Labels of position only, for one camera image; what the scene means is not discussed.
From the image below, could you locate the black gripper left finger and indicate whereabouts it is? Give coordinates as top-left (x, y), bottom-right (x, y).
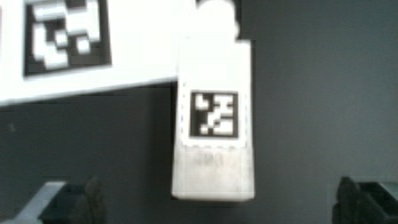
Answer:
top-left (23, 178), bottom-right (106, 224)

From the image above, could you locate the white leg with tag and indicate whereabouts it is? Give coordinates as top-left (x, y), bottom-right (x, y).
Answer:
top-left (170, 0), bottom-right (255, 202)

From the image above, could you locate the printed marker tag sheet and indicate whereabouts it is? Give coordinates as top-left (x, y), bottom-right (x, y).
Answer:
top-left (0, 0), bottom-right (195, 107)

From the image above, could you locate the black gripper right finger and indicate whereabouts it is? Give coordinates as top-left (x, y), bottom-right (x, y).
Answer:
top-left (334, 177), bottom-right (398, 224)

